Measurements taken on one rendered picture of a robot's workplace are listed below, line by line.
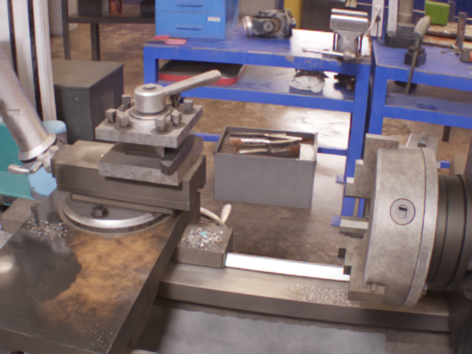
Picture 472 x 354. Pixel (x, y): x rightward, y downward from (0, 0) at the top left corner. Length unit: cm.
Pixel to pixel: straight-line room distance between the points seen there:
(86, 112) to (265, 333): 139
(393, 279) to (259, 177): 222
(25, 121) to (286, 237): 148
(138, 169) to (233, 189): 196
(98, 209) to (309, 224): 188
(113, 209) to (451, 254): 68
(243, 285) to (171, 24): 193
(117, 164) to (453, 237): 64
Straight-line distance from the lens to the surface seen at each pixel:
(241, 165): 296
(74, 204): 122
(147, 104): 109
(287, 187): 299
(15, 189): 226
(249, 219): 293
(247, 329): 121
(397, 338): 124
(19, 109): 183
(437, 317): 116
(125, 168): 111
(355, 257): 84
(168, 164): 104
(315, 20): 636
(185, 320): 123
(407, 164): 82
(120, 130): 108
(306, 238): 281
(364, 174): 86
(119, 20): 472
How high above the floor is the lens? 156
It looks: 29 degrees down
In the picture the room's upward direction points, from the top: 1 degrees clockwise
